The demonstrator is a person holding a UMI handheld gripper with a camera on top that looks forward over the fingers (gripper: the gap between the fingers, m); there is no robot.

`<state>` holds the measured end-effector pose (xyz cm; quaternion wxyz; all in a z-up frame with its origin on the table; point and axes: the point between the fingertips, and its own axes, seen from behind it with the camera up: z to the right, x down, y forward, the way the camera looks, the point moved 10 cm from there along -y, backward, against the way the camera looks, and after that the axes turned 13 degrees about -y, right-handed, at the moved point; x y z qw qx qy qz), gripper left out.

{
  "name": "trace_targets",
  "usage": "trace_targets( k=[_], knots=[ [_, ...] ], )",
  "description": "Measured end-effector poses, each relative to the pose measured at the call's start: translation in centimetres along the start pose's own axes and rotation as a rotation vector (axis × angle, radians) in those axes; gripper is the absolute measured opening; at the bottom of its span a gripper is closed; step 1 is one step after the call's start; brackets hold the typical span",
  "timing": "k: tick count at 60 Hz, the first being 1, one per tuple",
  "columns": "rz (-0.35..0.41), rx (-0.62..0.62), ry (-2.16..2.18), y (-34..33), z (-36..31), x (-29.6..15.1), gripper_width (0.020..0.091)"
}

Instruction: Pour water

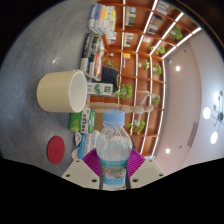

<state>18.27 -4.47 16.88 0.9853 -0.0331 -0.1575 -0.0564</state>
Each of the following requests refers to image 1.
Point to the colourful book stack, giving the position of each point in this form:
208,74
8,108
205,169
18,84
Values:
103,21

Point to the wooden shelf unit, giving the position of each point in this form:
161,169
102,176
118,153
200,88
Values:
133,43

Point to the clear blue-capped water bottle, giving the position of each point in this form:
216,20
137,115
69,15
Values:
113,153

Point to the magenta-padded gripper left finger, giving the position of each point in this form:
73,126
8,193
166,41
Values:
81,175

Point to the flat round red coaster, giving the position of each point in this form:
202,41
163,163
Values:
56,150

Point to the green white box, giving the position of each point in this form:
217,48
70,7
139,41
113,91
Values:
81,120

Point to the small painted pebble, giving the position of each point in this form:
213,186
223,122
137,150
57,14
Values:
77,139

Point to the tall green white carton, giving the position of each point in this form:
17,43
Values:
99,89

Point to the dark magazine stack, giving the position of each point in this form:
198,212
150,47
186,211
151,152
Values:
93,55

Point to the dark blue chair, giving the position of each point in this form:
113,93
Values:
110,78

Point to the recessed ceiling light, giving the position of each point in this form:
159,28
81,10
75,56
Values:
167,150
177,68

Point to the white blue-edged book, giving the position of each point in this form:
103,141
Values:
82,148

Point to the ceiling air vent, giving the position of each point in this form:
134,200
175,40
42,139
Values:
193,135

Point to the ceiling chandelier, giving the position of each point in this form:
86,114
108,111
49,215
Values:
215,115

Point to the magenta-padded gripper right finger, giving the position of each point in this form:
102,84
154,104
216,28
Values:
146,173

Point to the cream cup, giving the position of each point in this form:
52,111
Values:
56,91

